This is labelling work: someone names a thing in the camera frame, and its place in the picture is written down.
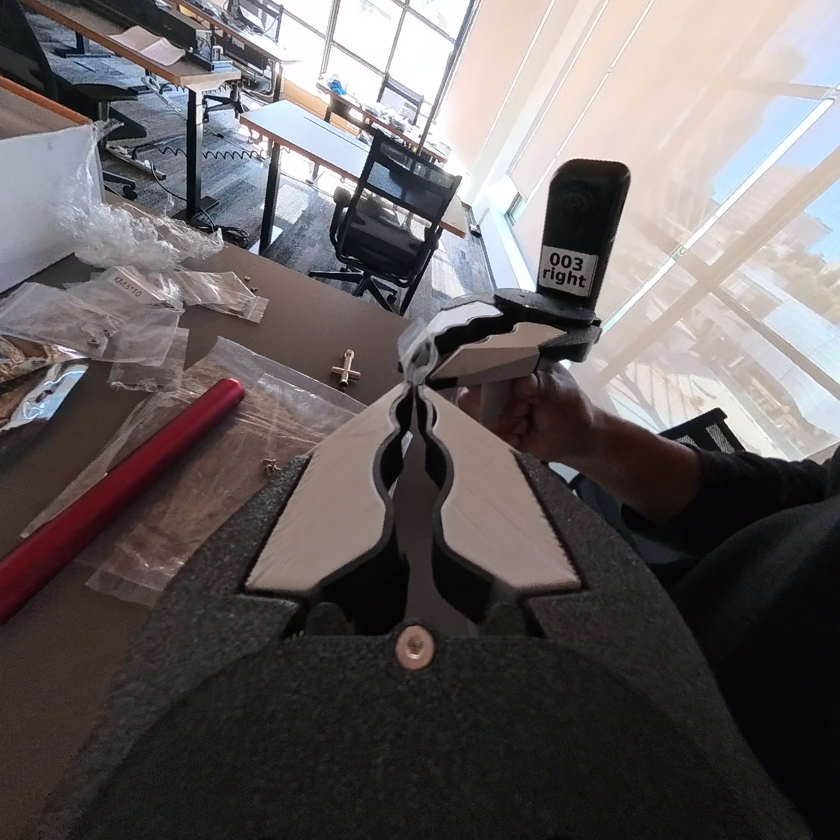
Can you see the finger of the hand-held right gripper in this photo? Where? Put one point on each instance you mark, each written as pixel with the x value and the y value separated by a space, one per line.
pixel 505 351
pixel 459 315

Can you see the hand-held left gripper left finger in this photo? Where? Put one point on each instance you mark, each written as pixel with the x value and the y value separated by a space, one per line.
pixel 328 525

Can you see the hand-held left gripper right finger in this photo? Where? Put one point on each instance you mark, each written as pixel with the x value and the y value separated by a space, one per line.
pixel 505 525

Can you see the small clear screw bag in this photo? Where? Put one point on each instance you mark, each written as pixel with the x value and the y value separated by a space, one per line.
pixel 417 354

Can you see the red electric screwdriver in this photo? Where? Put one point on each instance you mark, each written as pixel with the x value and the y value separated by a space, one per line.
pixel 118 485

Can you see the person's right forearm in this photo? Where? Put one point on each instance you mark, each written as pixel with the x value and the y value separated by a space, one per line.
pixel 689 479

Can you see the black office chair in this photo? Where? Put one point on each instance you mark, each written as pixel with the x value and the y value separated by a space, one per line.
pixel 46 72
pixel 394 216

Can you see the large window with blinds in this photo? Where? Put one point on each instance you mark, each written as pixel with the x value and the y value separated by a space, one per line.
pixel 689 164

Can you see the large clear plastic bag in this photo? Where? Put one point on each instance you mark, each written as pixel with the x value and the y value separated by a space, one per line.
pixel 262 420

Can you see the metal cross wrench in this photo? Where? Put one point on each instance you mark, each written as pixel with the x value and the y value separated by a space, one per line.
pixel 346 369

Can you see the dark green office chair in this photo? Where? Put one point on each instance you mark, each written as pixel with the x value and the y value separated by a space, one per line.
pixel 695 433

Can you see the light wooden table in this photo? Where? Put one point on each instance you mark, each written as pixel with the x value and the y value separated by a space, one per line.
pixel 131 46
pixel 308 131

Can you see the large grid window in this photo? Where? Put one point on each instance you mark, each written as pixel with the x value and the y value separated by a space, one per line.
pixel 394 46

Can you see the person's dark clothing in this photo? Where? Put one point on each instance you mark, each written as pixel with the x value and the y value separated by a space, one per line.
pixel 774 623

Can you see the group of small parts bags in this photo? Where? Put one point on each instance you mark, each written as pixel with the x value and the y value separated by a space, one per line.
pixel 131 315

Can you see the silver antistatic bag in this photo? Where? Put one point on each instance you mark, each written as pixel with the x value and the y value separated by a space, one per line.
pixel 33 394

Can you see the crumpled clear plastic wrap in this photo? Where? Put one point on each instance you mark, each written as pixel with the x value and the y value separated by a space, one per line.
pixel 131 229

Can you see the orange white cardboard box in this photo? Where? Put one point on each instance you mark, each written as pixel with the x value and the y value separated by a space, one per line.
pixel 39 197

